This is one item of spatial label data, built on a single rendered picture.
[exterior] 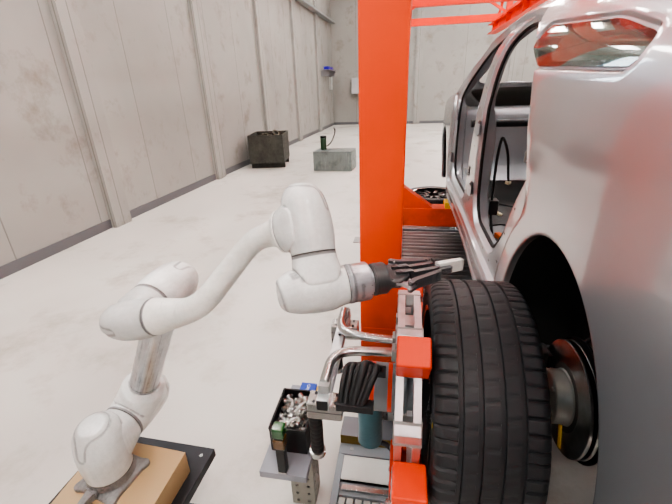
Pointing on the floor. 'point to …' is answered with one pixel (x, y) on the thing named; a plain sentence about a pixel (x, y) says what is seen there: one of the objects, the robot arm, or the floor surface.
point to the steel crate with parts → (268, 149)
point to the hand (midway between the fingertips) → (449, 266)
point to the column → (307, 486)
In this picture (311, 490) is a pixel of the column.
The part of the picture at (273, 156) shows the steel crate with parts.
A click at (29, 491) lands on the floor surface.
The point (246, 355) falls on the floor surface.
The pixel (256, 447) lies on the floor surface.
